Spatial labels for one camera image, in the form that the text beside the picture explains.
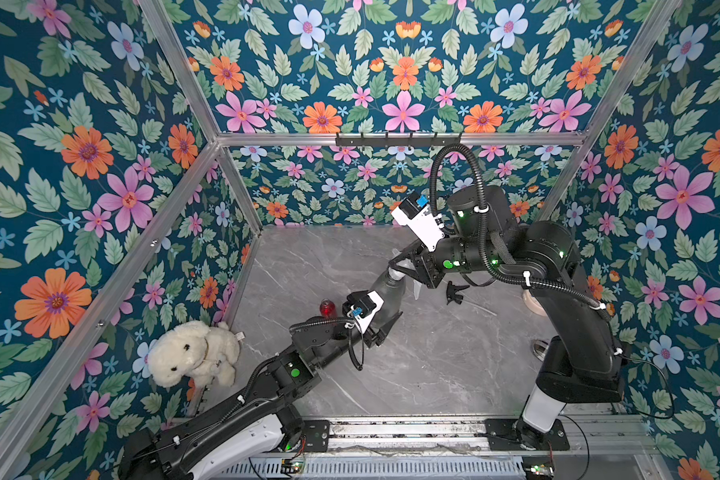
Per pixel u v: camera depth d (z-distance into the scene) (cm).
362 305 53
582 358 40
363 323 55
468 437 75
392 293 59
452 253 44
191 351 72
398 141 92
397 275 54
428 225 45
